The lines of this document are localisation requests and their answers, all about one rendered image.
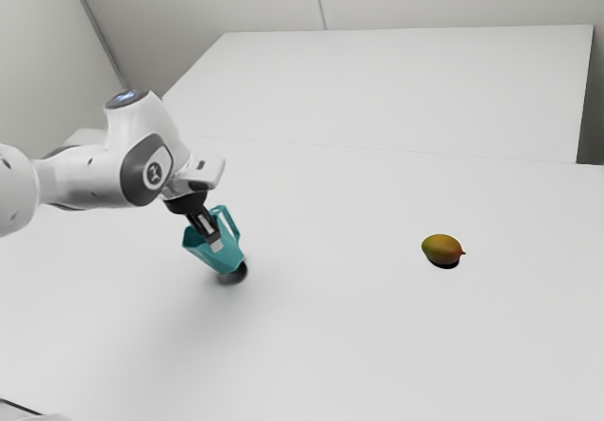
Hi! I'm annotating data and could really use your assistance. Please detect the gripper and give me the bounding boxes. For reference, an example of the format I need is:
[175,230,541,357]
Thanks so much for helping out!
[162,191,225,255]

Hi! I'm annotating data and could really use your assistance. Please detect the teal faceted mug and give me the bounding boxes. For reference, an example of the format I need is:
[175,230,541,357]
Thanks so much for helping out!
[181,205,246,277]

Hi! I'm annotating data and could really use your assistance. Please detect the green orange mango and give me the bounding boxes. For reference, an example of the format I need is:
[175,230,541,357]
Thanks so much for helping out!
[420,233,467,265]

